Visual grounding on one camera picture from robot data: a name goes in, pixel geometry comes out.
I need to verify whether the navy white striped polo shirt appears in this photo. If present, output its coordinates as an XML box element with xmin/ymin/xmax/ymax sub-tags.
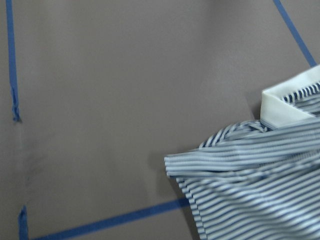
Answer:
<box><xmin>164</xmin><ymin>66</ymin><xmax>320</xmax><ymax>240</ymax></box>

